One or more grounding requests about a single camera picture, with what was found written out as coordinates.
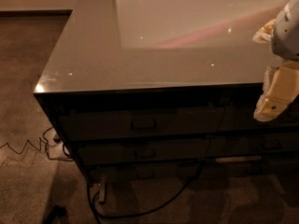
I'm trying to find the dark drawer cabinet counter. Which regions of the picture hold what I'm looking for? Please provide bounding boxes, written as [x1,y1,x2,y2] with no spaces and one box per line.
[35,0,298,183]

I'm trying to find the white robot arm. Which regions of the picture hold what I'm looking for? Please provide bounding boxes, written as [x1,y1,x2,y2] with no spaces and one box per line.
[253,0,299,122]

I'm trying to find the thick black floor cable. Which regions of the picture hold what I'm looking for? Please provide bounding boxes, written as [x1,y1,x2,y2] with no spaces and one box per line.
[86,163,204,224]

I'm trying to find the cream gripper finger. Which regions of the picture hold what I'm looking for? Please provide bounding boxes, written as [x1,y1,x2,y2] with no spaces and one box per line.
[252,20,276,44]
[253,61,299,122]

